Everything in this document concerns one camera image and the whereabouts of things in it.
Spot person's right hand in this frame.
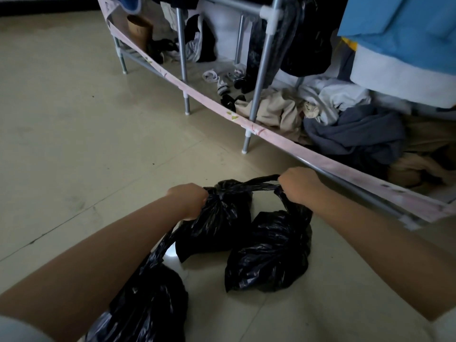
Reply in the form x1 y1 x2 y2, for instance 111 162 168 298
277 167 324 207

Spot person's left hand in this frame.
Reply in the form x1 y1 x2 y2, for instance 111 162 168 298
167 183 209 221

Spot small knotted black plastic bag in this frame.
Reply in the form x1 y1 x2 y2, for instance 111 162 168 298
175 179 254 264

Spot black plastic bag long handles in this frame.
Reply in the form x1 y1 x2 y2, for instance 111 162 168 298
224 174 315 294

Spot person's left forearm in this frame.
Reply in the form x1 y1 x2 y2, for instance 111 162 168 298
0 203 186 333

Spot person's right forearm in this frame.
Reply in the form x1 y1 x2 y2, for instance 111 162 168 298
309 189 456 322

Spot pink floral fabric strip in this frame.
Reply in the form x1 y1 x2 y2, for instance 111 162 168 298
97 0 456 223

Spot beige garment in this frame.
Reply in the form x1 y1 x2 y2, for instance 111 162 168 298
235 90 310 144

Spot dark grey garment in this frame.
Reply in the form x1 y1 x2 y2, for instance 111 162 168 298
303 105 407 168

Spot black sock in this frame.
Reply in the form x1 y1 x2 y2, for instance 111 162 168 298
220 94 247 112

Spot white crumpled garment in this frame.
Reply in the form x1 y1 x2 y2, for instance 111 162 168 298
297 77 373 126

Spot large black plastic bag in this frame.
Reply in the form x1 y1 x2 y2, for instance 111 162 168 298
85 224 189 342

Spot white striped sock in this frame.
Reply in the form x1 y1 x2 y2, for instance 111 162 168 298
202 66 247 96

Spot tan crumpled garment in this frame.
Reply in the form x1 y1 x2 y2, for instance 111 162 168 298
386 115 456 194

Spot black hanging garment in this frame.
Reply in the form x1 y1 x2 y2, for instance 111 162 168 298
246 0 350 95

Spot white folded fabric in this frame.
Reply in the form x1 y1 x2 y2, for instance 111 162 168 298
351 43 456 109

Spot black and white garment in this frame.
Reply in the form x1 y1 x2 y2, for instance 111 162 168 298
183 13 217 64

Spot brown cylindrical container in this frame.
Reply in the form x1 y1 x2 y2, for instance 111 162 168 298
127 15 154 52

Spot blue fabric cover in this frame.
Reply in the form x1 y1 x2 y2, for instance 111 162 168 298
337 0 456 76

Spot blue hanging cloth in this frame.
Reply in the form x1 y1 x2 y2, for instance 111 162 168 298
105 0 142 15

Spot person's white right sleeve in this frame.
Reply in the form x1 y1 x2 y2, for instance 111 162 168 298
426 307 456 342

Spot person's white sleeve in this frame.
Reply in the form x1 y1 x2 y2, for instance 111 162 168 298
426 307 456 342
0 315 56 342

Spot person's white left sleeve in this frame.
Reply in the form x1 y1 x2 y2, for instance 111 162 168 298
0 315 56 342

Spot grey metal wardrobe frame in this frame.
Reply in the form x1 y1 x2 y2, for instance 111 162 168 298
111 0 421 228

